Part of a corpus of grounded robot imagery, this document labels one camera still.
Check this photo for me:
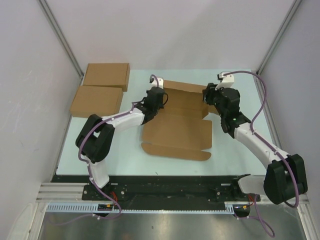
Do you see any left aluminium frame post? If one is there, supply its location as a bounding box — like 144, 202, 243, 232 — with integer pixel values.
36, 0, 84, 79

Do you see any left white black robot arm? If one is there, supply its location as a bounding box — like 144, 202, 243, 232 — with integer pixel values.
75, 86, 168, 200

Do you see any aluminium front rail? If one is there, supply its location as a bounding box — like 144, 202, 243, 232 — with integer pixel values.
36, 182, 310, 206

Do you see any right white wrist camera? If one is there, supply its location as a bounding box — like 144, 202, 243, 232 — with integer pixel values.
215, 72, 235, 91

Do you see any right aluminium frame post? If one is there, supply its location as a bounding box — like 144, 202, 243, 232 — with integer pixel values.
255, 0, 304, 75

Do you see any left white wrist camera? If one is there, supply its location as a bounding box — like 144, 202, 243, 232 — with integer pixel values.
149, 74, 164, 89

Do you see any cardboard box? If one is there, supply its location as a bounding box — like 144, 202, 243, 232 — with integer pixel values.
141, 80, 213, 161
83, 63, 131, 92
69, 85, 123, 118

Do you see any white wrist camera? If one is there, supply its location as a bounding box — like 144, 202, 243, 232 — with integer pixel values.
149, 74, 164, 89
215, 72, 235, 91

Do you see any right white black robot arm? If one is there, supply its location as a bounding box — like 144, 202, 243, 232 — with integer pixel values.
202, 83, 308, 205

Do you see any aluminium frame post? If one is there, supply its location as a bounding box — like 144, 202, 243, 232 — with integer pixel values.
36, 0, 84, 79
255, 0, 304, 75

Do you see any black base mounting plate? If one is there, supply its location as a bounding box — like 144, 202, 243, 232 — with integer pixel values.
52, 175, 257, 202

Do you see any white slotted cable duct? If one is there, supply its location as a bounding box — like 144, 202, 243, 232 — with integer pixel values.
46, 202, 251, 215

